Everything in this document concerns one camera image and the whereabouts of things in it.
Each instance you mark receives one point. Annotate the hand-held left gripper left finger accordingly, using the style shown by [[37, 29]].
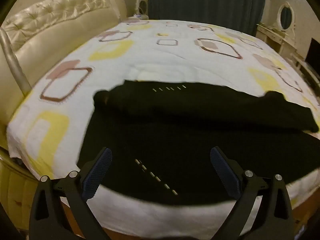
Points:
[[100, 166]]

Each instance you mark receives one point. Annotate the cream tufted headboard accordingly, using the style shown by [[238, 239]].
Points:
[[62, 30]]

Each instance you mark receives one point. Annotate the white television stand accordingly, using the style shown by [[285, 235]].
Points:
[[303, 66]]

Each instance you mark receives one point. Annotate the white dressing table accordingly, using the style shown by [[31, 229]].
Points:
[[273, 38]]

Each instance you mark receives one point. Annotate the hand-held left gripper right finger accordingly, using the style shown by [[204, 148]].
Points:
[[222, 167]]

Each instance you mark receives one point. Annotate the black pants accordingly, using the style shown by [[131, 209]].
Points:
[[175, 130]]

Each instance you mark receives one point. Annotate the black television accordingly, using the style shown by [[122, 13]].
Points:
[[313, 55]]

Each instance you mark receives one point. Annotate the white oval mirror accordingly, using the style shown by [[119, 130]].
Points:
[[285, 17]]

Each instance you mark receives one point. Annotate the dark teal curtain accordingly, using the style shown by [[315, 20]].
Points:
[[200, 2]]

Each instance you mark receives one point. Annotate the small white fan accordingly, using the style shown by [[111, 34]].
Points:
[[141, 8]]

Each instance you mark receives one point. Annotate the silver metal pole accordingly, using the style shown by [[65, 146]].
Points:
[[15, 62]]

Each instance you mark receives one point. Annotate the white printed bedspread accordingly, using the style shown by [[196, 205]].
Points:
[[150, 60]]

